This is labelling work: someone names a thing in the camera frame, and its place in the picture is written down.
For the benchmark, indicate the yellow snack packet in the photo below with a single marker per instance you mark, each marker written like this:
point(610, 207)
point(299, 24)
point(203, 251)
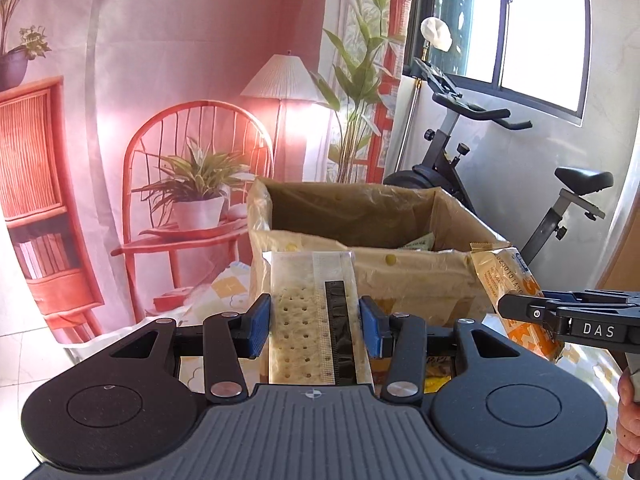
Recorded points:
point(437, 385)

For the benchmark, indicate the orange snack packet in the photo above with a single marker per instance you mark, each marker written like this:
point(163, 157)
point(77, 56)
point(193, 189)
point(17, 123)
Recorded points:
point(505, 280)

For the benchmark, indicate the taped cardboard box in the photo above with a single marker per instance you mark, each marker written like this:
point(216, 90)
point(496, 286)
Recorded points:
point(425, 280)

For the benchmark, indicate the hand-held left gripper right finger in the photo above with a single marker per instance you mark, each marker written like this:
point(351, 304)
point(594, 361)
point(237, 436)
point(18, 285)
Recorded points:
point(372, 327)

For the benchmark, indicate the green snack packet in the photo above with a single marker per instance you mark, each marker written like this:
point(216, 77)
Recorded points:
point(417, 243)

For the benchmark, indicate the pole with white cloth top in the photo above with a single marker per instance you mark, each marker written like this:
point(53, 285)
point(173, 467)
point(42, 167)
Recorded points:
point(437, 32)

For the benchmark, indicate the brown wooden door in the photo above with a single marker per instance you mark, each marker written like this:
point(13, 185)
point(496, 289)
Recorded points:
point(622, 272)

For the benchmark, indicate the dark framed window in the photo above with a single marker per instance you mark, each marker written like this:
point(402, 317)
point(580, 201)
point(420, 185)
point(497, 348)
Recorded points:
point(535, 35)

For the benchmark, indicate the printed room wall backdrop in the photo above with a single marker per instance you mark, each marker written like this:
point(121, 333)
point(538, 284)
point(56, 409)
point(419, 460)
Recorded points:
point(150, 60)

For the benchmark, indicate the black exercise bike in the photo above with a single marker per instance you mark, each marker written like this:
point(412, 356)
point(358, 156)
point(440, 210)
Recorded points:
point(425, 180)

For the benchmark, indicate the floral checkered tablecloth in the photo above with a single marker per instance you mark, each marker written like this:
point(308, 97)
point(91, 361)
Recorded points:
point(595, 375)

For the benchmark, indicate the person's right hand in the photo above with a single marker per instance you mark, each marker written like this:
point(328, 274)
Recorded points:
point(630, 430)

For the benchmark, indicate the clear cracker packet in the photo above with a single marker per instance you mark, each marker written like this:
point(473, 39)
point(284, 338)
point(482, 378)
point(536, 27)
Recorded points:
point(295, 320)

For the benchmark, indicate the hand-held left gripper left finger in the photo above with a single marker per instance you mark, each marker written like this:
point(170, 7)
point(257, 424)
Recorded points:
point(260, 327)

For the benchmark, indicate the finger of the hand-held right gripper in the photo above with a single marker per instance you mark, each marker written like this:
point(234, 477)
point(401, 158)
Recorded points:
point(600, 296)
point(590, 327)

